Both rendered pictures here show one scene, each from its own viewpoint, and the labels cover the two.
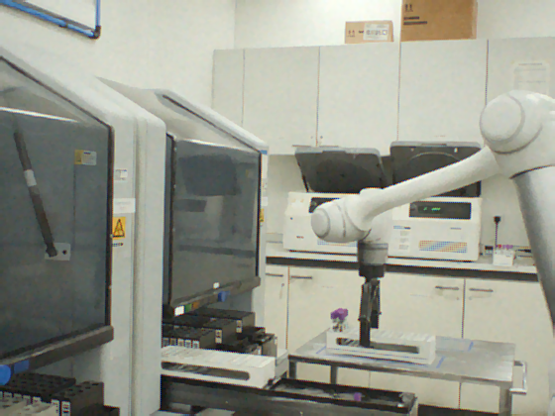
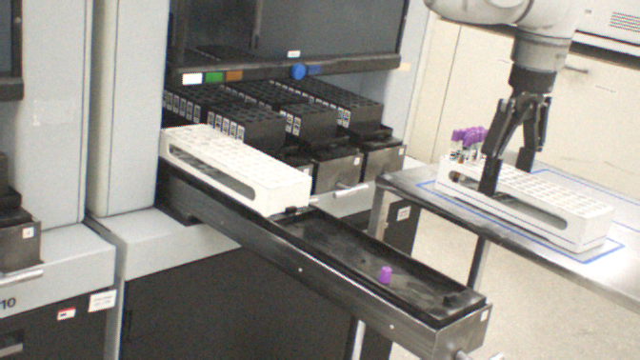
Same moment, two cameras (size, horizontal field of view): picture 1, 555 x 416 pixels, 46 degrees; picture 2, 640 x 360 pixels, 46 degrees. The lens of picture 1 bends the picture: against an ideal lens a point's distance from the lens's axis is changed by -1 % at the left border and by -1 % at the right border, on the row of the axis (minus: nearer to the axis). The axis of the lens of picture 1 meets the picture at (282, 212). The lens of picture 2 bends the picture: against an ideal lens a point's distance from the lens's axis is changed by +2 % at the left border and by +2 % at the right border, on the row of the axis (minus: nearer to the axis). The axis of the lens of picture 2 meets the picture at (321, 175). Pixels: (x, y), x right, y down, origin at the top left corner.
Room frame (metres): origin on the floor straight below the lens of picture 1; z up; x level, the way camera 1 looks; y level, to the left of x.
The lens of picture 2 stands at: (0.57, -0.44, 1.30)
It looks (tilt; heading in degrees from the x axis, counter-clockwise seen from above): 20 degrees down; 22
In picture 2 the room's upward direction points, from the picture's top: 9 degrees clockwise
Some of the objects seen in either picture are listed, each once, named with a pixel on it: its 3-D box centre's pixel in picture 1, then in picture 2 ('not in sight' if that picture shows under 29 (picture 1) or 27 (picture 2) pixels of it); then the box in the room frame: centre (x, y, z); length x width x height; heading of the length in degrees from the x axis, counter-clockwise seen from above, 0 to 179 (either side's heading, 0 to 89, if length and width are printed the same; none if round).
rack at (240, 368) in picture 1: (212, 367); (231, 170); (1.64, 0.16, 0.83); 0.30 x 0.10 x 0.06; 71
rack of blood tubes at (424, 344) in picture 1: (381, 344); (518, 196); (1.87, -0.29, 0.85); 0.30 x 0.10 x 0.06; 69
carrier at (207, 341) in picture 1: (204, 345); (262, 133); (1.81, 0.20, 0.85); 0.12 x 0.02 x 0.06; 162
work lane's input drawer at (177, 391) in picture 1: (279, 398); (298, 238); (1.58, -0.01, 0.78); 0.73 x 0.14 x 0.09; 71
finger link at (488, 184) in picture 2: (365, 333); (490, 174); (1.84, -0.24, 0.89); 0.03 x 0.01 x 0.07; 69
